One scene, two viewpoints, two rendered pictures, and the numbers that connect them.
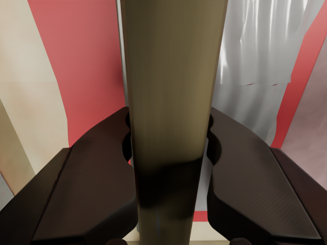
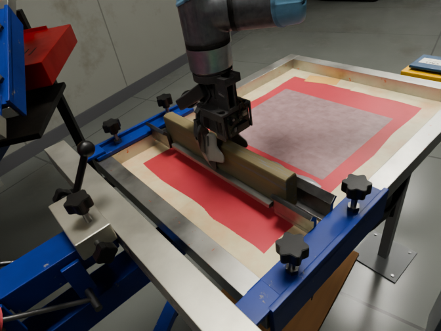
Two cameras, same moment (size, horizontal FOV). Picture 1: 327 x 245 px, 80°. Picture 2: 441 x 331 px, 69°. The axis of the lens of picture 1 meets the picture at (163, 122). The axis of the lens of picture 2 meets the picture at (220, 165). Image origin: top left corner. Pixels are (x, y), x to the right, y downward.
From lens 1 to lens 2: 0.67 m
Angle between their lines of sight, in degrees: 79
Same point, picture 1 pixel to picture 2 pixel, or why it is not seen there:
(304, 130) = (282, 155)
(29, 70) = (182, 202)
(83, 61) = (197, 190)
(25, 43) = (178, 197)
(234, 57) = not seen: hidden behind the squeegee
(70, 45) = (191, 189)
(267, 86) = not seen: hidden behind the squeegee
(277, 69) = not seen: hidden behind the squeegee
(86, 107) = (207, 199)
